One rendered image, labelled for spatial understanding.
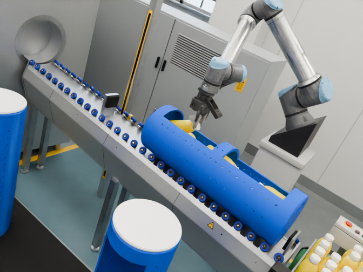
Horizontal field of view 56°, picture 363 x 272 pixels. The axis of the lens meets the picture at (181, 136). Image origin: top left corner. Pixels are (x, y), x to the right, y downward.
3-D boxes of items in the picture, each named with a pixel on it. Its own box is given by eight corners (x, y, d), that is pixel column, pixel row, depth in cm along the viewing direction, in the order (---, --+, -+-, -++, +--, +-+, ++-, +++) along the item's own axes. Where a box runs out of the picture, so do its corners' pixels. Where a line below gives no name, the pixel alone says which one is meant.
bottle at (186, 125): (163, 124, 186) (190, 124, 175) (170, 117, 191) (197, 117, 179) (168, 135, 190) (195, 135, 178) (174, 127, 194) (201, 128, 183)
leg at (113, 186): (95, 244, 248) (116, 176, 220) (100, 249, 245) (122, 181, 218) (88, 247, 243) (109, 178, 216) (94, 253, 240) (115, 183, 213)
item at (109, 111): (111, 113, 227) (116, 93, 220) (115, 116, 225) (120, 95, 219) (99, 115, 219) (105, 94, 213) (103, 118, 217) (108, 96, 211)
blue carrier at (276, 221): (170, 138, 214) (180, 99, 198) (291, 227, 174) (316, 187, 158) (136, 153, 194) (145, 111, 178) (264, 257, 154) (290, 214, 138)
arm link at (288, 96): (292, 111, 237) (284, 87, 237) (314, 106, 224) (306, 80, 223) (280, 116, 228) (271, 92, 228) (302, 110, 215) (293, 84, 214)
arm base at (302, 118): (292, 126, 240) (288, 113, 240) (318, 119, 228) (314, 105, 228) (281, 132, 226) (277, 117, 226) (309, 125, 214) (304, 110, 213)
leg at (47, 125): (41, 165, 304) (52, 102, 276) (44, 168, 301) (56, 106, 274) (34, 166, 299) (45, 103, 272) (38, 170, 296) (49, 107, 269)
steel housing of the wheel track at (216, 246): (52, 99, 283) (59, 60, 268) (273, 284, 184) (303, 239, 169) (18, 101, 261) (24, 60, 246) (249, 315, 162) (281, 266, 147)
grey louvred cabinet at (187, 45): (106, 93, 485) (132, -12, 423) (232, 175, 402) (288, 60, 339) (75, 97, 441) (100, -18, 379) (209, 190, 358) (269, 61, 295)
